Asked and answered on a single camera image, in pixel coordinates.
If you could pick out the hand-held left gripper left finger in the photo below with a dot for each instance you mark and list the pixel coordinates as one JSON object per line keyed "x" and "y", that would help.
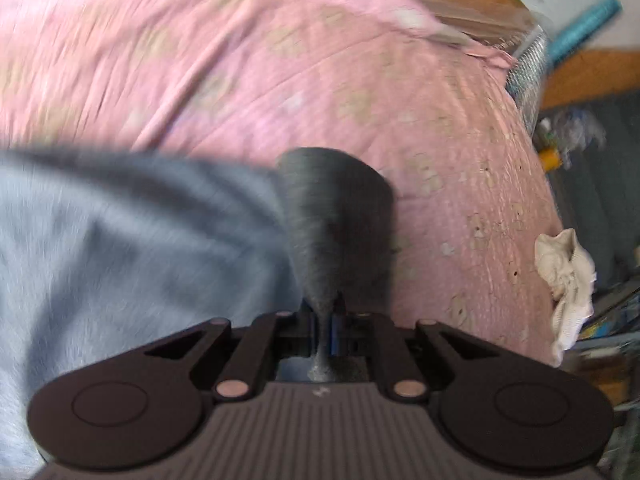
{"x": 310, "y": 332}

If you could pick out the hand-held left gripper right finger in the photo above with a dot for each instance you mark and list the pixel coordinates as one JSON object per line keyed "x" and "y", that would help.
{"x": 339, "y": 332}

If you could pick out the yellow object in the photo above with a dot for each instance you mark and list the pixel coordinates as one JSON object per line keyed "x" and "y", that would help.
{"x": 552, "y": 159}

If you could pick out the clear bubble wrap sheet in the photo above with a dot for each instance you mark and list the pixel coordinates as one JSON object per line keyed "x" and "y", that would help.
{"x": 525, "y": 60}

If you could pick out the grey pants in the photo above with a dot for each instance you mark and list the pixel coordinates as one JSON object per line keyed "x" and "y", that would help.
{"x": 150, "y": 250}

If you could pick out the teal blue pole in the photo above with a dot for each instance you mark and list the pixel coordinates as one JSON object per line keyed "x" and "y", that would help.
{"x": 585, "y": 27}

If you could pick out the pink bear print blanket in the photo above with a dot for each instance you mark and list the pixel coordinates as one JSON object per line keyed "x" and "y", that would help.
{"x": 250, "y": 60}

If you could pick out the white crumpled cloth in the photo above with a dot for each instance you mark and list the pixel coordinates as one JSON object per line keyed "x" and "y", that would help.
{"x": 567, "y": 280}

